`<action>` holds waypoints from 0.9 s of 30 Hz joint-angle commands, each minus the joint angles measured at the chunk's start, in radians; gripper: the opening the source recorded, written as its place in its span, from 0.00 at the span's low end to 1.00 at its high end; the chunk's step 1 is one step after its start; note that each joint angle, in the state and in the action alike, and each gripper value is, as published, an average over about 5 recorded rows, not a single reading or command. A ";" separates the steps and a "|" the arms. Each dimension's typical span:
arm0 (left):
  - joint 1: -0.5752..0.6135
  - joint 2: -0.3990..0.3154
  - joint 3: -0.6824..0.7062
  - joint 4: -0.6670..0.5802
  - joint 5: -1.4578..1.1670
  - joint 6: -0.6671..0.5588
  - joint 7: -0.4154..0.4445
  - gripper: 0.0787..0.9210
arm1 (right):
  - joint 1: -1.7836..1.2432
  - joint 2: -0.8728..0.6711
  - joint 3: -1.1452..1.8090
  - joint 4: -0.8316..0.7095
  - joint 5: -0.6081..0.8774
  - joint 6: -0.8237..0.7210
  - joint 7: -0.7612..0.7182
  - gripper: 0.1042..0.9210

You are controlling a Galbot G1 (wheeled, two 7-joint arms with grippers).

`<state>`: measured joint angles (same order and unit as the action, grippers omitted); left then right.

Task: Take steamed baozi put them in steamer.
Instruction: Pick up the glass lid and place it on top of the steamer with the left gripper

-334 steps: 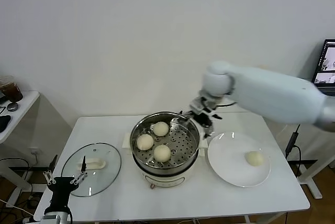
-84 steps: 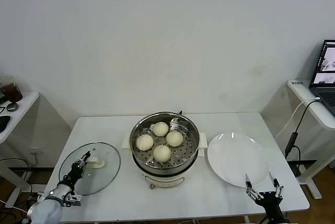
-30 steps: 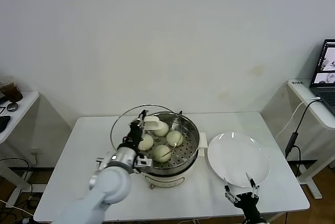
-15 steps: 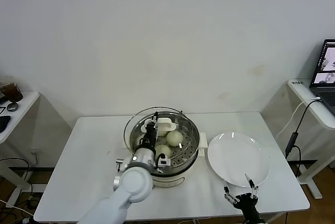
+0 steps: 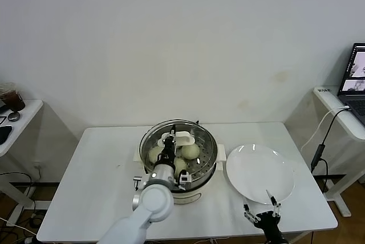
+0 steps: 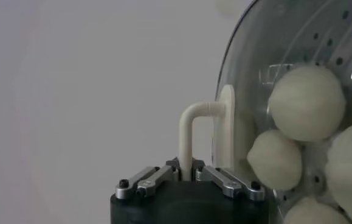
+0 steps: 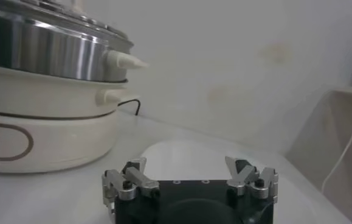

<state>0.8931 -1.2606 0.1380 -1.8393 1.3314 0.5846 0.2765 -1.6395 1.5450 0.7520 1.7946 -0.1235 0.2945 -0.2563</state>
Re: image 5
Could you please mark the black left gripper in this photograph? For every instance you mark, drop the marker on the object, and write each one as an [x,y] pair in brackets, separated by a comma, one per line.
[169,152]

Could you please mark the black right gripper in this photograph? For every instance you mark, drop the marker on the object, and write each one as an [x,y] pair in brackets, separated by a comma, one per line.
[269,222]

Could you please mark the white steamed baozi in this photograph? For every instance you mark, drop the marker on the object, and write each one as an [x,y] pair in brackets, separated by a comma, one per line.
[154,154]
[190,151]
[180,165]

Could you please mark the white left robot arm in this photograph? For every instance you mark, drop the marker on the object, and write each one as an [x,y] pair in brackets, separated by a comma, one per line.
[154,201]

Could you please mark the steel steamer basket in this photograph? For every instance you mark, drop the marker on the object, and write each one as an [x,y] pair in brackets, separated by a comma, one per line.
[205,167]

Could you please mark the white round plate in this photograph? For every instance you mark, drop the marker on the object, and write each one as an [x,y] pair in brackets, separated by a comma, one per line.
[259,175]

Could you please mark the white electric cooker pot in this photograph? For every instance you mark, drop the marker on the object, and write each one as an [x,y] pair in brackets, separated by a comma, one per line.
[191,197]

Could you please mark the white side desk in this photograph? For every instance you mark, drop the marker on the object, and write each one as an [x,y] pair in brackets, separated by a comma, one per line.
[25,118]
[342,121]

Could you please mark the white printed desk label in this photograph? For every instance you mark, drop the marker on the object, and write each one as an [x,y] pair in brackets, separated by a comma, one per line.
[323,90]

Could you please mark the laptop computer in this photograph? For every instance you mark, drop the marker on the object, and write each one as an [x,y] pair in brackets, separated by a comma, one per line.
[355,101]

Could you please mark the plastic cup iced coffee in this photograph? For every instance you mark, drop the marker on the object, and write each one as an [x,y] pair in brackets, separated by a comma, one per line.
[14,100]

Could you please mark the white power strip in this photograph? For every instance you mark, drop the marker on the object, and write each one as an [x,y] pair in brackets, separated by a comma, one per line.
[30,239]

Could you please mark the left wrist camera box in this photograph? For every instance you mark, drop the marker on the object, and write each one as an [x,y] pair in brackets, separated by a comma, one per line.
[184,179]

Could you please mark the white wall socket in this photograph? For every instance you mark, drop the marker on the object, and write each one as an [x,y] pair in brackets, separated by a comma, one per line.
[38,166]

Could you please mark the black thin-frame glasses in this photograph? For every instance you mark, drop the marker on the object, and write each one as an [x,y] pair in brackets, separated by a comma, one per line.
[3,117]

